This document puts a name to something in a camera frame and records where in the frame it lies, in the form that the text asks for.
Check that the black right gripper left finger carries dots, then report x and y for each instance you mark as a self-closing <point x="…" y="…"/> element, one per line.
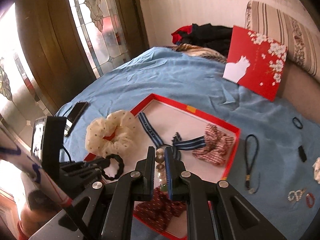
<point x="106" y="211"/>

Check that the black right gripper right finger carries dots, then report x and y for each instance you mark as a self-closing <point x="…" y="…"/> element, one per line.
<point x="215" y="210"/>

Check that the dark red dotted scrunchie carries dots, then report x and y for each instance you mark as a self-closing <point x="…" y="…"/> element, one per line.
<point x="158" y="212"/>

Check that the cream sheer dotted scrunchie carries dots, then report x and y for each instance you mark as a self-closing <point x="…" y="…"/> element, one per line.
<point x="114" y="134"/>

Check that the red plaid scrunchie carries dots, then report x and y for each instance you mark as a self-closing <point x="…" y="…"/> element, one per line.
<point x="217" y="145"/>

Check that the white black-dotted scrunchie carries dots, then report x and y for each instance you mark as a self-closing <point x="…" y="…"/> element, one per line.
<point x="316" y="170"/>

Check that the red jewelry box tray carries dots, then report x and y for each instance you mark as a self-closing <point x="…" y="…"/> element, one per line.
<point x="167" y="117"/>

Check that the black smartphone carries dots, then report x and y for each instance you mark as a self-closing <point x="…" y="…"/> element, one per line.
<point x="74" y="115"/>

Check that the white blue patterned sleeve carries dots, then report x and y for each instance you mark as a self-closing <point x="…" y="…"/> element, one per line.
<point x="12" y="153"/>

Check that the light blue blanket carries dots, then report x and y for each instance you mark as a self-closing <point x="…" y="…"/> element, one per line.
<point x="280" y="126"/>

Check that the small black clip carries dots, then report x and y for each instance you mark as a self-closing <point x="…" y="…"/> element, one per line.
<point x="302" y="154"/>

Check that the stained glass door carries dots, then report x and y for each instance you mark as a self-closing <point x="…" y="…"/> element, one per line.
<point x="101" y="34"/>

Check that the red floral box lid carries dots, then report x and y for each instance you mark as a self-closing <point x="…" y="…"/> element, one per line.
<point x="256" y="62"/>

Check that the brown striped fabric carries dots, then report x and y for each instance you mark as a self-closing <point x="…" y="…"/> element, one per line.
<point x="193" y="51"/>

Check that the black and red clothes pile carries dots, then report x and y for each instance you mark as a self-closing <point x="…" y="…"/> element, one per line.
<point x="215" y="37"/>

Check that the striped floral bolster pillow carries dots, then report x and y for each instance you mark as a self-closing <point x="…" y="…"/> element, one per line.
<point x="302" y="44"/>

